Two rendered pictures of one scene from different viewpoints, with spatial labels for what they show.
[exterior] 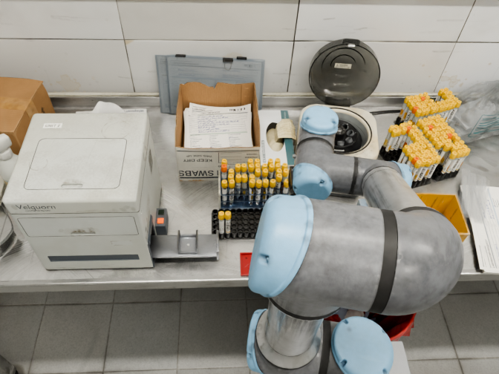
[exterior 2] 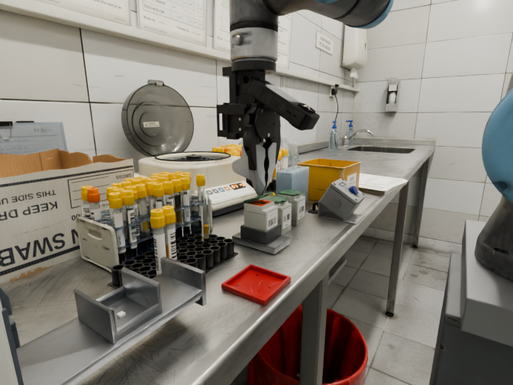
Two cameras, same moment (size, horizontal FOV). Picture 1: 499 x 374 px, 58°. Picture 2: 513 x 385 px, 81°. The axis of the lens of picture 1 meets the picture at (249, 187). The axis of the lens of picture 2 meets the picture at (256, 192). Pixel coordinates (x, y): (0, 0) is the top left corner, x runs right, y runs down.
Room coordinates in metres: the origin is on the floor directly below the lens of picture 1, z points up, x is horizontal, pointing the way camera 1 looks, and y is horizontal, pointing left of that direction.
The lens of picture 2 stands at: (0.36, 0.26, 1.10)
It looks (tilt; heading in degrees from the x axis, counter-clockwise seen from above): 14 degrees down; 309
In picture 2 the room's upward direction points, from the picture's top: straight up
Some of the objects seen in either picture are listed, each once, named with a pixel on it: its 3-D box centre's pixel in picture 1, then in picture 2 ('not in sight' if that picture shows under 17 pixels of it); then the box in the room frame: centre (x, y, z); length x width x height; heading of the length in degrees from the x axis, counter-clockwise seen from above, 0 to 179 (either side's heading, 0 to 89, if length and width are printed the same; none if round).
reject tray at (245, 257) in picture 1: (252, 263); (256, 283); (0.59, -0.02, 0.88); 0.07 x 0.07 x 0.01; 6
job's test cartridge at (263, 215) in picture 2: not in sight; (260, 219); (0.67, -0.14, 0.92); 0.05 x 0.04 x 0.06; 4
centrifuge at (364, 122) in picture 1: (335, 147); (198, 178); (0.98, -0.26, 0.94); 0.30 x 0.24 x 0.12; 177
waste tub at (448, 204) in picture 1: (431, 222); (328, 179); (0.73, -0.51, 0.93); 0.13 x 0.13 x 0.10; 3
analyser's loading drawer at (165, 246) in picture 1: (179, 244); (97, 323); (0.61, 0.17, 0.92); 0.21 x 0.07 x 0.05; 96
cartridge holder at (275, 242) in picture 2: not in sight; (260, 234); (0.67, -0.14, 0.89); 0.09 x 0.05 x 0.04; 4
